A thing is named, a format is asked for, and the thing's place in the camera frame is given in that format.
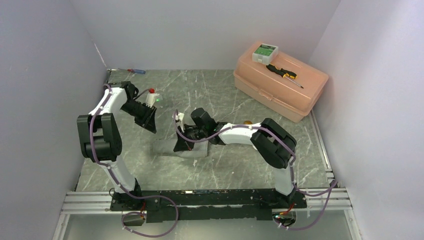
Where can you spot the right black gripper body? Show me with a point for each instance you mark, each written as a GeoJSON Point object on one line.
{"type": "Point", "coordinates": [194, 133]}

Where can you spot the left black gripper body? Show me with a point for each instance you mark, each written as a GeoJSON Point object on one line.
{"type": "Point", "coordinates": [140, 112]}

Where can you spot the grey cloth napkin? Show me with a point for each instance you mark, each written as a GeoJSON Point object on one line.
{"type": "Point", "coordinates": [171, 148]}

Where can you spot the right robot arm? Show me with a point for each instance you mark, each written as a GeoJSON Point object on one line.
{"type": "Point", "coordinates": [276, 146]}

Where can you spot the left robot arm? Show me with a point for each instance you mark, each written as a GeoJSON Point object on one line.
{"type": "Point", "coordinates": [99, 135]}

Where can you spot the red blue screwdriver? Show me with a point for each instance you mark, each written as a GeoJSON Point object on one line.
{"type": "Point", "coordinates": [134, 71]}

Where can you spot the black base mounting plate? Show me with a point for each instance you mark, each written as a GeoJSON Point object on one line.
{"type": "Point", "coordinates": [217, 204]}

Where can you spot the pink plastic toolbox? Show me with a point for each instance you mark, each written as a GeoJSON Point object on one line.
{"type": "Point", "coordinates": [278, 93]}

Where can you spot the small green white box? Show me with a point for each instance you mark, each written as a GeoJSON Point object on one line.
{"type": "Point", "coordinates": [265, 54]}

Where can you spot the black yellow screwdriver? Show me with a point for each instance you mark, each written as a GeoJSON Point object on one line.
{"type": "Point", "coordinates": [291, 76]}

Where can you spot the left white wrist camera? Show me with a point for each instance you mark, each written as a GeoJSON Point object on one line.
{"type": "Point", "coordinates": [152, 97]}

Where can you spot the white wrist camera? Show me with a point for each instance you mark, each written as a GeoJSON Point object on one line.
{"type": "Point", "coordinates": [179, 119]}
{"type": "Point", "coordinates": [152, 97]}

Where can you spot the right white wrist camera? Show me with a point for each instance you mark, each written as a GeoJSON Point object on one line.
{"type": "Point", "coordinates": [179, 119]}

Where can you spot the aluminium rail frame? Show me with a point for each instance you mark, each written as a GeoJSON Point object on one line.
{"type": "Point", "coordinates": [99, 202]}

